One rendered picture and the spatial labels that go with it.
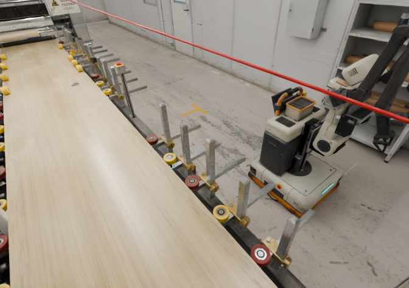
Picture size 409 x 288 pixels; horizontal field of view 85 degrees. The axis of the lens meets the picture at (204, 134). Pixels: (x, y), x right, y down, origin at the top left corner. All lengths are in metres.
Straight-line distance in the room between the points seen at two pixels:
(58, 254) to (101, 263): 0.21
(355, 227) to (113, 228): 2.00
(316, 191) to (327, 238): 0.39
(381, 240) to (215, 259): 1.73
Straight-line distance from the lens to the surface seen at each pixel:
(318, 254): 2.20
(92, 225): 1.25
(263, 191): 1.36
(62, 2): 5.01
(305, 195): 2.13
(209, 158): 1.15
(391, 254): 2.47
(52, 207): 1.43
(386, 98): 1.49
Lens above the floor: 1.86
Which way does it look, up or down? 37 degrees down
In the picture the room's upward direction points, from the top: 2 degrees counter-clockwise
